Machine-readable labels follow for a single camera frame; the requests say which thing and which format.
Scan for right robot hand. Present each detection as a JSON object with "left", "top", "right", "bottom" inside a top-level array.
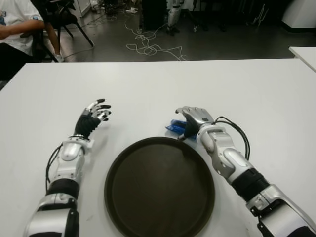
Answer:
[{"left": 174, "top": 106, "right": 215, "bottom": 141}]

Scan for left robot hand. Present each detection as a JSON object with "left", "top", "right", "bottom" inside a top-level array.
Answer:
[{"left": 74, "top": 98, "right": 112, "bottom": 140}]

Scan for blue Oreo packet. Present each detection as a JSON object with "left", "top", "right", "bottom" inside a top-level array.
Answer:
[{"left": 164, "top": 118, "right": 198, "bottom": 143}]

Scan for dark round tray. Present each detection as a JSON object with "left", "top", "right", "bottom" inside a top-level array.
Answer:
[{"left": 104, "top": 136, "right": 216, "bottom": 237}]

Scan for silver humanoid robot legs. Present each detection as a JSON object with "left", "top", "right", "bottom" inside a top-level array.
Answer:
[{"left": 165, "top": 0, "right": 185, "bottom": 36}]

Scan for black chair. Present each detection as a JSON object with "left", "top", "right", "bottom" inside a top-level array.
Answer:
[{"left": 32, "top": 0, "right": 95, "bottom": 62}]

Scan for black cabinet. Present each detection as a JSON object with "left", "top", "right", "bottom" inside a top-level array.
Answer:
[{"left": 141, "top": 0, "right": 169, "bottom": 31}]

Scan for white board panel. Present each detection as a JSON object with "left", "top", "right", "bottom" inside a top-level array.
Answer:
[{"left": 73, "top": 0, "right": 91, "bottom": 18}]

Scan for seated person white shirt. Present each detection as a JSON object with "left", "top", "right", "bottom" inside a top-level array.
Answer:
[{"left": 0, "top": 0, "right": 64, "bottom": 82}]

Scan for white side table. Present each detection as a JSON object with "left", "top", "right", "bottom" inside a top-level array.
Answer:
[{"left": 288, "top": 46, "right": 316, "bottom": 74}]

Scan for white counter block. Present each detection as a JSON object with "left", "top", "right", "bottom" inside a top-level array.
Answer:
[{"left": 281, "top": 0, "right": 316, "bottom": 33}]

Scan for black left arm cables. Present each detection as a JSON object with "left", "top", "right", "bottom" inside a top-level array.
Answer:
[{"left": 45, "top": 144, "right": 63, "bottom": 191}]

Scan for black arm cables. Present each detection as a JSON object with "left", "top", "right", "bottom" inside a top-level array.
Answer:
[
  {"left": 214, "top": 116, "right": 251, "bottom": 159},
  {"left": 45, "top": 144, "right": 63, "bottom": 191}
]

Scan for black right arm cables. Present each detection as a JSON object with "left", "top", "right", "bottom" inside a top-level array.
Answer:
[{"left": 214, "top": 116, "right": 251, "bottom": 159}]

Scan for white cable on floor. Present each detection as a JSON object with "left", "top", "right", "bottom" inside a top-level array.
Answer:
[{"left": 124, "top": 14, "right": 189, "bottom": 62}]

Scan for silver folded frame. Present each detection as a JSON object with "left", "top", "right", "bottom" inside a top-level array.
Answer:
[{"left": 252, "top": 3, "right": 269, "bottom": 26}]

